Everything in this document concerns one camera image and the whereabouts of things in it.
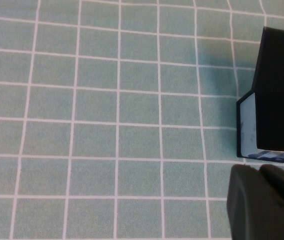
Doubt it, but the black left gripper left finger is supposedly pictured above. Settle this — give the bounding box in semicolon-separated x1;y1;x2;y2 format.
226;164;284;240

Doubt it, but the black patterned glasses case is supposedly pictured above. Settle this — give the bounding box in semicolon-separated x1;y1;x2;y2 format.
236;26;284;166

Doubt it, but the green checked tablecloth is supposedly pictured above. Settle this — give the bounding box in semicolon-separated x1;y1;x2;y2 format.
0;0;284;240

